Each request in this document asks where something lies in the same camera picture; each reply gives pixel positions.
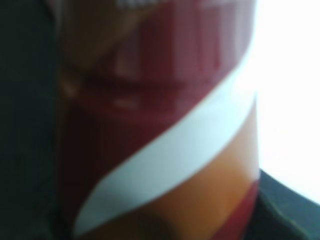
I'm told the brown Nescafe coffee bottle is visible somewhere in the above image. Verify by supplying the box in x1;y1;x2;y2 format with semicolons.
45;0;260;240

